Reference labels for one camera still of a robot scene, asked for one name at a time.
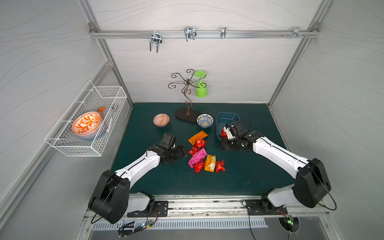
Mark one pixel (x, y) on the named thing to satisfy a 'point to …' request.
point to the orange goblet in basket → (101, 109)
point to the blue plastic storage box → (224, 118)
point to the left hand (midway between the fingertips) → (184, 154)
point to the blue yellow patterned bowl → (205, 120)
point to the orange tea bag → (201, 135)
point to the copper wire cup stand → (186, 114)
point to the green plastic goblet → (201, 91)
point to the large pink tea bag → (198, 157)
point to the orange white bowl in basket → (87, 124)
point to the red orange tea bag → (200, 143)
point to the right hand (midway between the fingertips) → (223, 144)
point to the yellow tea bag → (210, 163)
